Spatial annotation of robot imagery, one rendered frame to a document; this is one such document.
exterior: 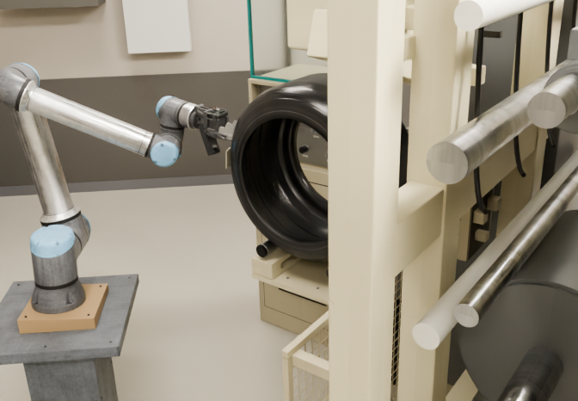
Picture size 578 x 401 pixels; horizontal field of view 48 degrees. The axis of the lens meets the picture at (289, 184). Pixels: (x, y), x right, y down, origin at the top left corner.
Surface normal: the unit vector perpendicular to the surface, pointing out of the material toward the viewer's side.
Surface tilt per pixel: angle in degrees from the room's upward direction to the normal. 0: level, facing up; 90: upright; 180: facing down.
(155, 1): 90
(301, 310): 90
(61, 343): 0
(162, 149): 89
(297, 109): 79
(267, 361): 0
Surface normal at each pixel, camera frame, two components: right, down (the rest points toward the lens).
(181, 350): -0.03, -0.93
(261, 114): -0.66, 0.15
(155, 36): 0.08, 0.37
